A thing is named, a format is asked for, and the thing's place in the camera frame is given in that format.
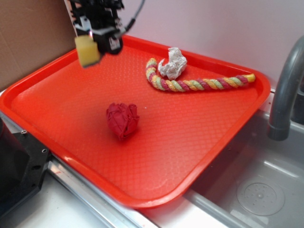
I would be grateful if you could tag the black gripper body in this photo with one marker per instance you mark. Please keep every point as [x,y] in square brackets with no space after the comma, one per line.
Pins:
[96,16]

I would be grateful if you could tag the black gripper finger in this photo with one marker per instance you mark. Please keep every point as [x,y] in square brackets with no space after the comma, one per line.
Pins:
[106,42]

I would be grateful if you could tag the yellow sponge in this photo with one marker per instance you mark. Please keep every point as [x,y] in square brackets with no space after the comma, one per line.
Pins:
[87,51]

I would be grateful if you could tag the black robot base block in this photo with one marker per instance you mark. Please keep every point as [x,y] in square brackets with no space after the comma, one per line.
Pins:
[23,163]

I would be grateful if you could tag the crumpled white paper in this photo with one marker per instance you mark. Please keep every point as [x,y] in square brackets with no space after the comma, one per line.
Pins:
[175,66]

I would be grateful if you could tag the brown cardboard panel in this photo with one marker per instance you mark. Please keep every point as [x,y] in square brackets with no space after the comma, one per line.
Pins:
[33,33]

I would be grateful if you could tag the crumpled red cloth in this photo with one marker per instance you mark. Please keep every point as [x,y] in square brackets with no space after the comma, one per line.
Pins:
[122,119]

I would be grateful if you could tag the red plastic tray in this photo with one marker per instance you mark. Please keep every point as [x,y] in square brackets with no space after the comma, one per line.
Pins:
[178,135]

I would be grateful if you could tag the grey faucet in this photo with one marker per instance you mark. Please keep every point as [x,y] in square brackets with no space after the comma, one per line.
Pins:
[288,102]

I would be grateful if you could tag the grey toy sink basin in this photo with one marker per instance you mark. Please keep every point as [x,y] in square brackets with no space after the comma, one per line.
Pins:
[255,182]

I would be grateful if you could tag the multicolour twisted rope toy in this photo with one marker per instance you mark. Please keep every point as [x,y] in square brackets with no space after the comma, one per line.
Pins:
[222,83]

